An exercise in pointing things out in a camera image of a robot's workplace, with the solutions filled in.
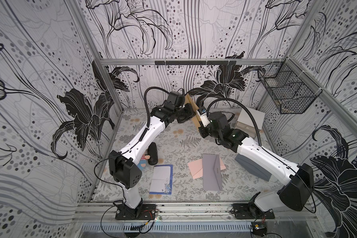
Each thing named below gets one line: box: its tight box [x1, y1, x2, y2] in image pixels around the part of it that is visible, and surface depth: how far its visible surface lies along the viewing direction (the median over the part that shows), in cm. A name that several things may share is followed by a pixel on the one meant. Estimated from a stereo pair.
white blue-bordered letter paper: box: [149, 164, 174, 195], surface depth 85 cm
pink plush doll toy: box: [136, 154, 151, 172], surface depth 88 cm
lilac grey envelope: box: [202, 153, 224, 191], surface depth 88 cm
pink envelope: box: [187, 156, 227, 180], surface depth 90 cm
